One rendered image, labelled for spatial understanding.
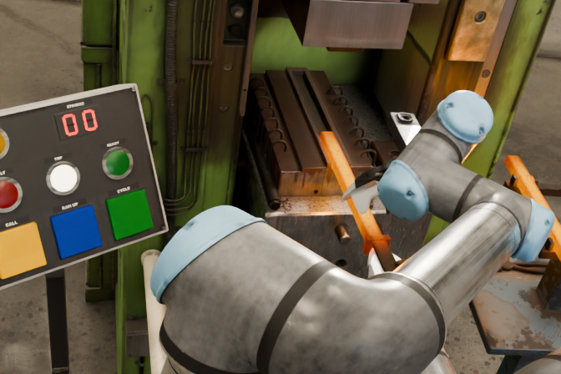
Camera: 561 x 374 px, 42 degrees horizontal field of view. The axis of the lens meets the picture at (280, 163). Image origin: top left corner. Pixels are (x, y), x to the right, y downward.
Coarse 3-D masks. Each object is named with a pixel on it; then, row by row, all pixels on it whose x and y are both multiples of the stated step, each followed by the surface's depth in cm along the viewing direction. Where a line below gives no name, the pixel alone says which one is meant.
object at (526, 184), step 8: (512, 160) 166; (520, 160) 166; (512, 168) 164; (520, 168) 163; (520, 176) 161; (528, 176) 161; (520, 184) 160; (528, 184) 158; (528, 192) 156; (536, 192) 156; (536, 200) 154; (544, 200) 154; (552, 232) 146; (560, 232) 146; (560, 240) 144; (560, 248) 142; (560, 256) 142
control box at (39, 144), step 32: (64, 96) 129; (96, 96) 126; (128, 96) 129; (0, 128) 117; (32, 128) 120; (64, 128) 123; (96, 128) 126; (128, 128) 130; (0, 160) 117; (32, 160) 120; (64, 160) 123; (96, 160) 127; (32, 192) 121; (64, 192) 123; (96, 192) 127; (128, 192) 130; (0, 224) 118; (160, 224) 134; (0, 288) 119
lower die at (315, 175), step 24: (288, 72) 184; (312, 72) 188; (288, 96) 176; (288, 120) 167; (312, 120) 167; (336, 120) 170; (264, 144) 168; (288, 144) 161; (312, 144) 160; (360, 144) 163; (288, 168) 154; (312, 168) 153; (360, 168) 156; (288, 192) 156; (312, 192) 157; (336, 192) 159
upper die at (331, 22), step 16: (288, 0) 145; (304, 0) 134; (320, 0) 131; (336, 0) 131; (352, 0) 132; (400, 0) 135; (288, 16) 145; (304, 16) 134; (320, 16) 133; (336, 16) 133; (352, 16) 134; (368, 16) 135; (384, 16) 135; (400, 16) 136; (304, 32) 134; (320, 32) 135; (336, 32) 135; (352, 32) 136; (368, 32) 137; (384, 32) 137; (400, 32) 138; (384, 48) 140; (400, 48) 140
